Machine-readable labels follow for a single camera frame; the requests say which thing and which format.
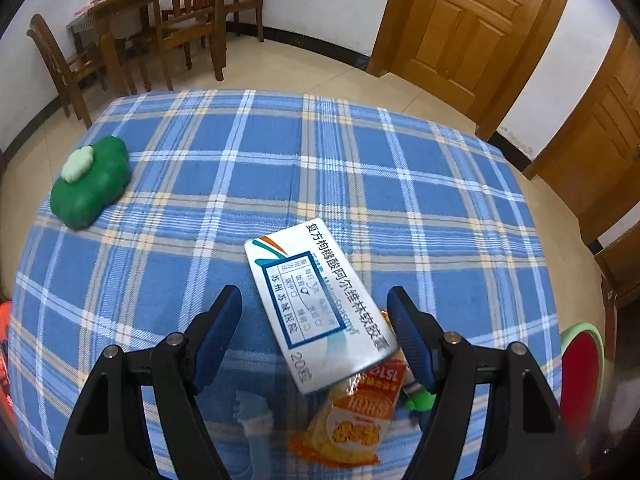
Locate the wooden door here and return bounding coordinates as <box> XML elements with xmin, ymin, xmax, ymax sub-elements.
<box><xmin>524</xmin><ymin>21</ymin><xmax>639</xmax><ymax>245</ymax></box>
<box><xmin>367</xmin><ymin>0</ymin><xmax>567</xmax><ymax>140</ymax></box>

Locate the low wooden cabinet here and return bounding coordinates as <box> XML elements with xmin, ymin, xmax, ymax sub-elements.
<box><xmin>593</xmin><ymin>231</ymin><xmax>640</xmax><ymax>361</ymax></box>

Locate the blue plaid tablecloth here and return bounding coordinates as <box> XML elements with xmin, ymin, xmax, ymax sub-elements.
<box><xmin>9</xmin><ymin>90</ymin><xmax>561</xmax><ymax>479</ymax></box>

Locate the green capped small bottle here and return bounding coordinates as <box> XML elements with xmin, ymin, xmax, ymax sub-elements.
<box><xmin>402</xmin><ymin>370</ymin><xmax>436</xmax><ymax>413</ymax></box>

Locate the green flower-shaped container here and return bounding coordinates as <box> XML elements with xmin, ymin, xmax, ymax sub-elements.
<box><xmin>50</xmin><ymin>136</ymin><xmax>131</xmax><ymax>231</ymax></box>

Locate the wooden dining table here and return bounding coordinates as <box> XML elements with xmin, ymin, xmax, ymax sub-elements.
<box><xmin>66</xmin><ymin>0</ymin><xmax>234</xmax><ymax>98</ymax></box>

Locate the red green trash bin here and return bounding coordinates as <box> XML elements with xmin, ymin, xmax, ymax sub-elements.
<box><xmin>560</xmin><ymin>322</ymin><xmax>605</xmax><ymax>443</ymax></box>

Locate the orange snack packet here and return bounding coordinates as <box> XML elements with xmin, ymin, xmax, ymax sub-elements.
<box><xmin>288</xmin><ymin>312</ymin><xmax>408</xmax><ymax>469</ymax></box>

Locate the wooden chair near table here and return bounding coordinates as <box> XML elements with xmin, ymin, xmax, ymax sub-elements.
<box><xmin>130</xmin><ymin>0</ymin><xmax>224</xmax><ymax>90</ymax></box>

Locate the left wooden door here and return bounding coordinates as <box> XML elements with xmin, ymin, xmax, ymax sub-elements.
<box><xmin>367</xmin><ymin>0</ymin><xmax>567</xmax><ymax>140</ymax></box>

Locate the right wooden door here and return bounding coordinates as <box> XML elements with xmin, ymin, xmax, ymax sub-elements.
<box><xmin>524</xmin><ymin>21</ymin><xmax>639</xmax><ymax>245</ymax></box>

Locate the light blue plastic tube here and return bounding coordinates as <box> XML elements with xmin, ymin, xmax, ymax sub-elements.
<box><xmin>231</xmin><ymin>390</ymin><xmax>273</xmax><ymax>480</ymax></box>

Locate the white teal medicine box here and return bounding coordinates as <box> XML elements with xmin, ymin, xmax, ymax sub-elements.
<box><xmin>244</xmin><ymin>218</ymin><xmax>399</xmax><ymax>394</ymax></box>

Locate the wooden chair front left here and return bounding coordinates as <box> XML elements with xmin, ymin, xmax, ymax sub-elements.
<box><xmin>26</xmin><ymin>13</ymin><xmax>106</xmax><ymax>129</ymax></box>

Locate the red plastic stool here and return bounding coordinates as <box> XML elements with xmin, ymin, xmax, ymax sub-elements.
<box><xmin>0</xmin><ymin>300</ymin><xmax>15</xmax><ymax>424</ymax></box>

